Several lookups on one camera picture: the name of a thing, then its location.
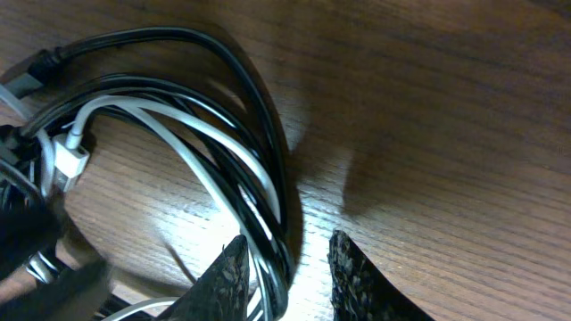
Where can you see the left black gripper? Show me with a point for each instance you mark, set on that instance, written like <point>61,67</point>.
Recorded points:
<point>29,226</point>

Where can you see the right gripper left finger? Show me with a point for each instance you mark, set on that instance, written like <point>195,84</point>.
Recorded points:
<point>221,293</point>

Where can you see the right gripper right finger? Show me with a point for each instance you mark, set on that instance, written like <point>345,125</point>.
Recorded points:
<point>360,291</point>

